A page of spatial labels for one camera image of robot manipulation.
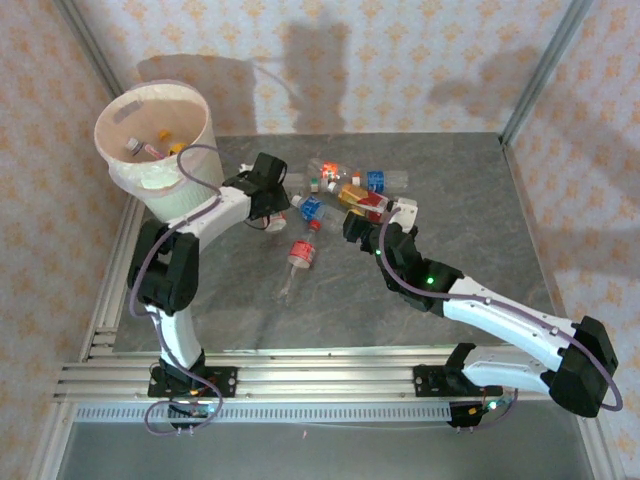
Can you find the small circuit board green LED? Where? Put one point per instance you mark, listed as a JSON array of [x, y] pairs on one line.
[[200, 411], [472, 411]]

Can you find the left aluminium side rail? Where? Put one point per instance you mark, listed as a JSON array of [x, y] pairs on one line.
[[102, 320]]

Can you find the orange red label tea bottle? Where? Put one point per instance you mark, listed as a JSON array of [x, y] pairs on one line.
[[357, 195]]

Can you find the small white bottle green cap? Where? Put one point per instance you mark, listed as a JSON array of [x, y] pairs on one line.
[[314, 185]]

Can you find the red label bottle red cap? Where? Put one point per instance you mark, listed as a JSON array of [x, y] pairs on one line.
[[302, 252]]

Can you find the aluminium front rail frame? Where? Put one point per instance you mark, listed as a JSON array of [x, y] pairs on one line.
[[325, 380]]

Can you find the crushed clear plastic bottle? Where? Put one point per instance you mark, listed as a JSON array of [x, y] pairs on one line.
[[297, 182]]

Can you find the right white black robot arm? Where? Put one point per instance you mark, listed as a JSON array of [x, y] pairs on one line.
[[500, 320]]

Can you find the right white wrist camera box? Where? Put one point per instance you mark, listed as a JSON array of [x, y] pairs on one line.
[[407, 210]]

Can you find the right aluminium side rail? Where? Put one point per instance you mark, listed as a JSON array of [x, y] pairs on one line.
[[602, 450]]

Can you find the white plastic bin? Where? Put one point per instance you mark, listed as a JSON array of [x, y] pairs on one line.
[[170, 202]]

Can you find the aluminium side rail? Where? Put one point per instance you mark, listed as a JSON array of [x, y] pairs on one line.
[[102, 320], [602, 450]]

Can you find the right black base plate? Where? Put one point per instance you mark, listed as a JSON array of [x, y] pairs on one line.
[[425, 382]]

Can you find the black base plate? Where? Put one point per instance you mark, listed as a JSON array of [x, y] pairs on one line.
[[425, 382], [225, 382]]

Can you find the aluminium corner post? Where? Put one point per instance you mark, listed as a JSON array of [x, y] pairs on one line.
[[540, 75], [86, 37]]

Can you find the pink bin liner bag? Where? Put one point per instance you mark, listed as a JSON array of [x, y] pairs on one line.
[[150, 115]]

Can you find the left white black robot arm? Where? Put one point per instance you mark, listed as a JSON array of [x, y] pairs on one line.
[[175, 335]]

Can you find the clear bottle purple cap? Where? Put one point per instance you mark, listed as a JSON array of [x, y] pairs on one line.
[[136, 146]]

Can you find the orange juice bottle yellow label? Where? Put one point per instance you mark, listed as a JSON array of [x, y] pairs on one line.
[[177, 148]]

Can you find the orange label bottle brown cap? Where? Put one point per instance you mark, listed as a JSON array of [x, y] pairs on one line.
[[276, 225]]

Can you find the left aluminium corner post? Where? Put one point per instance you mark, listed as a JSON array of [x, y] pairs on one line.
[[86, 37]]

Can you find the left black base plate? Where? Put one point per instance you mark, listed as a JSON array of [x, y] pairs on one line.
[[225, 382]]

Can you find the blue label bottle white cap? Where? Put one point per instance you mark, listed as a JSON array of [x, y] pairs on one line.
[[312, 207]]

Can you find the right aluminium corner post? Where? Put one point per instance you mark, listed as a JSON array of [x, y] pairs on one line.
[[540, 75]]

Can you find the blue label clear bottle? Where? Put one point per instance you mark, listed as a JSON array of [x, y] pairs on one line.
[[376, 181]]

